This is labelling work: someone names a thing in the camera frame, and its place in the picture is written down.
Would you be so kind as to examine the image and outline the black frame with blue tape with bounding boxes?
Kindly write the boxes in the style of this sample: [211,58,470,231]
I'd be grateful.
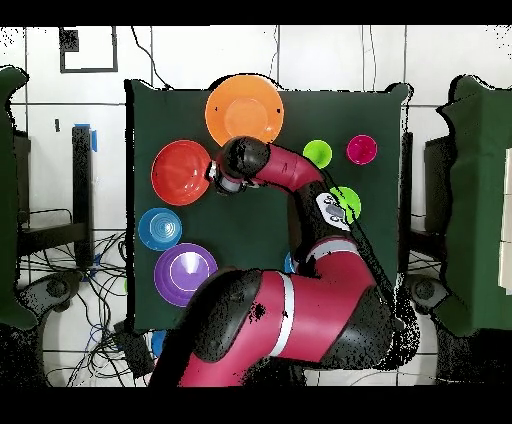
[17,124,98,268]

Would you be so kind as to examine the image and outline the red-orange plastic bowl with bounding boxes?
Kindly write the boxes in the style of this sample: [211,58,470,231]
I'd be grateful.
[150,139,213,207]

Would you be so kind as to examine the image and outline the green cloth side table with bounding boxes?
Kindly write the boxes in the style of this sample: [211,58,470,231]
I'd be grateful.
[0,65,39,331]
[435,75,512,337]

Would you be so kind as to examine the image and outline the tangle of cables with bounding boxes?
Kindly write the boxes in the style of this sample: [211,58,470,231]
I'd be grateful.
[19,207,161,387]

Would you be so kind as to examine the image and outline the blue plastic cup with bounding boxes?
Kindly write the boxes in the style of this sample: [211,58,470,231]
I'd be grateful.
[150,330,168,357]

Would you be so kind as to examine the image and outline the black box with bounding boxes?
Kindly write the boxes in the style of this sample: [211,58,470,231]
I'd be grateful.
[113,321,156,379]

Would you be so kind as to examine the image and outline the thin black cable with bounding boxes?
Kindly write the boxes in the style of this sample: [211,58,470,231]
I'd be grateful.
[268,25,280,81]
[361,25,376,91]
[130,25,174,90]

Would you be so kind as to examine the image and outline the crimson pink plastic cup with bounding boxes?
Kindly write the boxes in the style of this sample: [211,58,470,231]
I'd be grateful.
[345,134,379,166]

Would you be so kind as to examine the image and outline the orange plastic bowl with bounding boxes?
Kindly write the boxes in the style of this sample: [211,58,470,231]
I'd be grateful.
[204,74,286,147]

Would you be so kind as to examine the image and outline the black post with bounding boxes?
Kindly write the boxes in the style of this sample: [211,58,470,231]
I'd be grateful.
[400,131,414,225]

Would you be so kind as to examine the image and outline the dark grey office chair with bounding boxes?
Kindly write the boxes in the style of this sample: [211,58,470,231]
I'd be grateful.
[405,273,451,315]
[17,269,85,321]

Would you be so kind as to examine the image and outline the green plastic cup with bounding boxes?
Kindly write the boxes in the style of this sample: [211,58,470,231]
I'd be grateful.
[302,139,334,169]

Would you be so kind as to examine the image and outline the beige boxes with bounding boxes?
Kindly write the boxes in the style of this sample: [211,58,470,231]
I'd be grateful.
[497,147,512,296]

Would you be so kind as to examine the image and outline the purple plastic bowl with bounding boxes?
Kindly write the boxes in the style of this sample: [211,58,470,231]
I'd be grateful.
[153,242,219,308]

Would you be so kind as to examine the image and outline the dark green tablecloth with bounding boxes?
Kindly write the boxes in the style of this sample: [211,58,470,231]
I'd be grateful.
[124,78,413,335]

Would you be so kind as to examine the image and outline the green plastic bowl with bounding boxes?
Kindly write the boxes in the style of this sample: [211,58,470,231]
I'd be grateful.
[329,186,362,225]

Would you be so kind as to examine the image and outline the black furniture panel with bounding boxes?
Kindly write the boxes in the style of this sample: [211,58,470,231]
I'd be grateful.
[13,129,32,225]
[423,135,455,233]

